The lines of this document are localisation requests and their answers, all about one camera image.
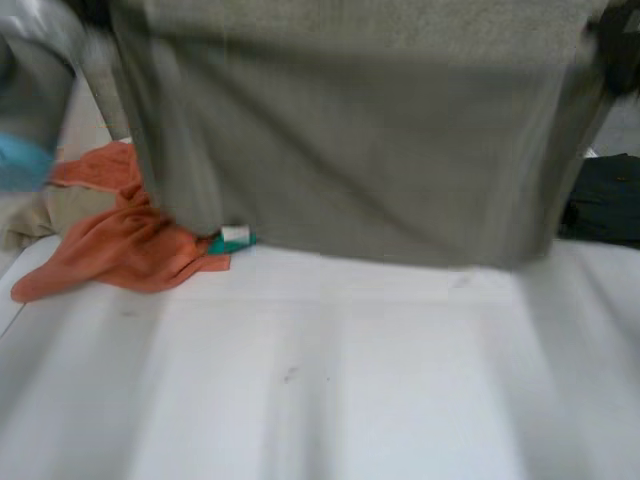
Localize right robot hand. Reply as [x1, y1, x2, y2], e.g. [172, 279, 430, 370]
[588, 0, 640, 99]

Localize grey towel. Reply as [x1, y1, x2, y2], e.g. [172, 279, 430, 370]
[74, 0, 617, 273]

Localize dark blue cloth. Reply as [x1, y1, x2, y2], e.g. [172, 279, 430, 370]
[557, 153, 640, 247]

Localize teal towel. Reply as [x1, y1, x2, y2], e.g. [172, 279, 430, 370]
[206, 224, 259, 257]

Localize coral towel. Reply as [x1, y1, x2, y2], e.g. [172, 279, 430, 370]
[10, 140, 231, 304]

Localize beige shorts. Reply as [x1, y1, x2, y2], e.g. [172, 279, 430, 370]
[0, 182, 120, 251]

